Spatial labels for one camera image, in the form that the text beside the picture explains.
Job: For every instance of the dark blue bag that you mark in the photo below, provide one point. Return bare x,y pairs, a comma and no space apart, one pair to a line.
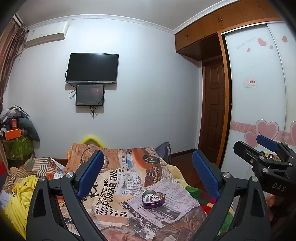
164,152

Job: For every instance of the brown wooden door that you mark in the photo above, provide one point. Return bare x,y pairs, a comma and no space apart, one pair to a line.
213,107

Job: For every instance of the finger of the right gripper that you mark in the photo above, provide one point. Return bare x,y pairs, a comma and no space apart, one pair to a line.
284,152
257,160

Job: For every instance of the white air conditioner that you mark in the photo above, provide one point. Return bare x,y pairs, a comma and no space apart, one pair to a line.
47,33

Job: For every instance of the yellow cloth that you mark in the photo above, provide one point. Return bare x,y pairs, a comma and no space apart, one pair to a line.
17,207

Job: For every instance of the purple heart-shaped tin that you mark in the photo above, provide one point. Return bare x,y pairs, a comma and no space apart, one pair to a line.
157,199

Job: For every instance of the green patterned bag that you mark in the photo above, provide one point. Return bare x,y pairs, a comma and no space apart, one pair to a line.
18,148

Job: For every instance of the newspaper print blanket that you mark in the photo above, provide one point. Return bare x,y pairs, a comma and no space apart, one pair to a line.
115,201

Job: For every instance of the small black wall monitor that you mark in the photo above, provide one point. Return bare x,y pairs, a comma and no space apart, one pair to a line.
90,95

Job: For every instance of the wooden overhead cabinet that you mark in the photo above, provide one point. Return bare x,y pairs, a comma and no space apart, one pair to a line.
200,40

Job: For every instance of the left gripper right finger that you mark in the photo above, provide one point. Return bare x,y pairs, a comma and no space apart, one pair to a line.
251,220

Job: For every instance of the yellow chair back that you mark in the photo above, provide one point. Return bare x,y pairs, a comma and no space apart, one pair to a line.
92,140

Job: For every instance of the black wall television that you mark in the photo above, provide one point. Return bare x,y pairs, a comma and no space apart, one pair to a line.
92,68

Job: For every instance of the white heart wardrobe door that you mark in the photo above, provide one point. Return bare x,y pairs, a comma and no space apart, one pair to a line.
262,72

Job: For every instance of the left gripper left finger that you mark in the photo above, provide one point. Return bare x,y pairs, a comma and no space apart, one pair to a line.
45,220

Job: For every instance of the orange box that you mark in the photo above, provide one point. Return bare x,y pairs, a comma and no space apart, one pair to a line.
12,134

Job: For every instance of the brown striped curtain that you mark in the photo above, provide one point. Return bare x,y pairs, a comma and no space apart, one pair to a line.
12,40

